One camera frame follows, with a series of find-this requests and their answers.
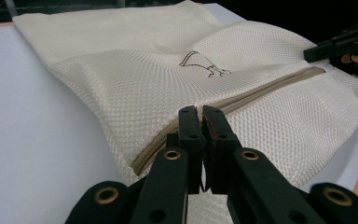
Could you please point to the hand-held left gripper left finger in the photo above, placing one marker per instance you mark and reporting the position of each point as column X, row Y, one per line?
column 188, row 140

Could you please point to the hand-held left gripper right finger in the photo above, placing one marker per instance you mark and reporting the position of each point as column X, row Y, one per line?
column 220, row 146

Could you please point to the cream mesh laundry bag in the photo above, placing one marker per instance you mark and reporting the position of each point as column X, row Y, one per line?
column 121, row 77

